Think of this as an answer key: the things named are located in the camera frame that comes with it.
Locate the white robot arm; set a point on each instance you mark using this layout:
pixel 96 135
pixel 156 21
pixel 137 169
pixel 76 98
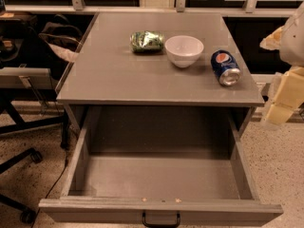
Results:
pixel 289 41

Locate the crumpled green chip bag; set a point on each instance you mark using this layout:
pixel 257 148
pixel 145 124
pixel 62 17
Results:
pixel 146 41

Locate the grey side desk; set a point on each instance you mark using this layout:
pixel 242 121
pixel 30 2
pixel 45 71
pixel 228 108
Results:
pixel 25 77

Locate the grey drawer cabinet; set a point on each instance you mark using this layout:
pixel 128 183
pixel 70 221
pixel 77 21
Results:
pixel 118 95

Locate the grey top drawer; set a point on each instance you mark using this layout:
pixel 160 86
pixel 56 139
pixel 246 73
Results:
pixel 208 183

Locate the metal window railing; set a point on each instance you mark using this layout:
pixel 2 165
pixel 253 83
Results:
pixel 152 3

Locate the black top drawer handle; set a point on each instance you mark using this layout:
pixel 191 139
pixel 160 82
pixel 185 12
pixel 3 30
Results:
pixel 162 221

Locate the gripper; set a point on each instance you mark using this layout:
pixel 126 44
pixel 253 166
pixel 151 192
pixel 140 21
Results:
pixel 294 45

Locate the dark jacket on chair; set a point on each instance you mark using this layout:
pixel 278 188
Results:
pixel 59 42

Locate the blue pepsi can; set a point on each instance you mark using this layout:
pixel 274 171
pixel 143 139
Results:
pixel 225 68

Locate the white bowl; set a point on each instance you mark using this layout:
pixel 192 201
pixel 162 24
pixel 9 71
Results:
pixel 183 51

